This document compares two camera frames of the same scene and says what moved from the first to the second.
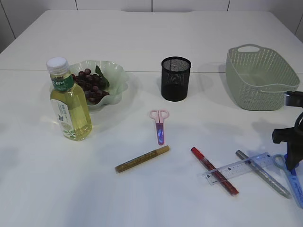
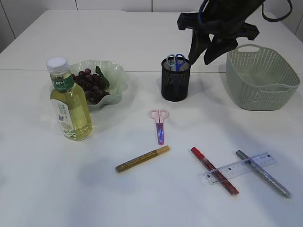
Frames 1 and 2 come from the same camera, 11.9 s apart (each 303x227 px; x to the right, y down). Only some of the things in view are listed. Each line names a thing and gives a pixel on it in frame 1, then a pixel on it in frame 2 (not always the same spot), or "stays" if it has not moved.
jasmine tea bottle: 68,101 stays
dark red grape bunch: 92,83 stays
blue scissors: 281,161 -> 175,61
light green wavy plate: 116,76 stays
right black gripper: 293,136 -> 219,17
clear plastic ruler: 236,169 stays
